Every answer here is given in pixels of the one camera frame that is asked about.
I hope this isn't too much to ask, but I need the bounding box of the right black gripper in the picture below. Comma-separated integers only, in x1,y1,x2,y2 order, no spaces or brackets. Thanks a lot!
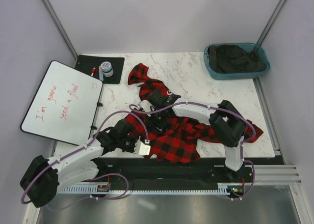
144,107,169,133

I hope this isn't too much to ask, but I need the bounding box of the red black plaid shirt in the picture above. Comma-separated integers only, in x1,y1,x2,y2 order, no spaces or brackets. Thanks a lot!
127,63,264,164

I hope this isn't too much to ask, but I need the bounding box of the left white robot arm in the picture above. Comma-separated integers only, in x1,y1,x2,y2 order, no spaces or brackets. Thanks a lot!
20,119,136,208

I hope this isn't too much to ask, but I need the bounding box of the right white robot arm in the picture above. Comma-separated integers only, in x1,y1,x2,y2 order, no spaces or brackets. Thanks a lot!
140,90,246,182

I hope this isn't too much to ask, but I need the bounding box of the blue orange eraser stick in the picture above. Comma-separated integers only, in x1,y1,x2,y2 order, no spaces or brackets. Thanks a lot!
99,66,104,82

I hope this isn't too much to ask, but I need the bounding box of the white dry erase board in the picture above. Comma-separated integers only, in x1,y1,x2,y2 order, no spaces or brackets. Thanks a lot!
20,61,103,145

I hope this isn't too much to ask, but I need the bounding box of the white blue lidded jar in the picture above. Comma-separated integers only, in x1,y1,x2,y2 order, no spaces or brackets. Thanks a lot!
100,61,114,77

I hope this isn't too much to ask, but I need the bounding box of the red whiteboard marker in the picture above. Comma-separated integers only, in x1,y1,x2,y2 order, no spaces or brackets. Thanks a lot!
91,67,96,76

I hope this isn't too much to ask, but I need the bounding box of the black clothing in bin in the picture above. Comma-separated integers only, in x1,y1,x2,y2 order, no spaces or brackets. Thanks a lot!
208,45,266,74

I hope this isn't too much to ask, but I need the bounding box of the black mat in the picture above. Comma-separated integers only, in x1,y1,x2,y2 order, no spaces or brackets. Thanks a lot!
74,55,125,84

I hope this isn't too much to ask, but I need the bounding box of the teal plastic bin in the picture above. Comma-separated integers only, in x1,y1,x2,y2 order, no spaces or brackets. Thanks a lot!
204,42,270,80

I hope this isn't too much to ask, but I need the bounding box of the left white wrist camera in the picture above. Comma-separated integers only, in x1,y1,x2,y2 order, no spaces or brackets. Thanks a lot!
134,140,151,156

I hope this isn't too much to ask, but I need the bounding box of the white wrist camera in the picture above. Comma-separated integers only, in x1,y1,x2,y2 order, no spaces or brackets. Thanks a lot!
138,100,154,112
134,140,151,156

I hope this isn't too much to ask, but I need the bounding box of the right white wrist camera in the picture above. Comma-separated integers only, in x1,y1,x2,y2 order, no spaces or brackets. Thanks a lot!
138,100,154,112

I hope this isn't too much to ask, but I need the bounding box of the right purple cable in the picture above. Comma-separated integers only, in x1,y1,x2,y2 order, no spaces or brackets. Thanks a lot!
129,101,257,201

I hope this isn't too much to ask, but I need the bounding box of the purple cable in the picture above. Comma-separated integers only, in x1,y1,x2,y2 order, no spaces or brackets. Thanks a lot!
129,101,257,201
21,111,151,212

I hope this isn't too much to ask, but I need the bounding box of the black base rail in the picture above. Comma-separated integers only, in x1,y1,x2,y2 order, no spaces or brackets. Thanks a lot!
96,158,253,190

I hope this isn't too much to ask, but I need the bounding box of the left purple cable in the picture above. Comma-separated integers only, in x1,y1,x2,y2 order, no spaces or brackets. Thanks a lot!
21,111,151,212

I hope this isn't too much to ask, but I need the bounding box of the light blue cable duct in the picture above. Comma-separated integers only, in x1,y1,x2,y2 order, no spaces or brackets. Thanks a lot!
58,183,235,195

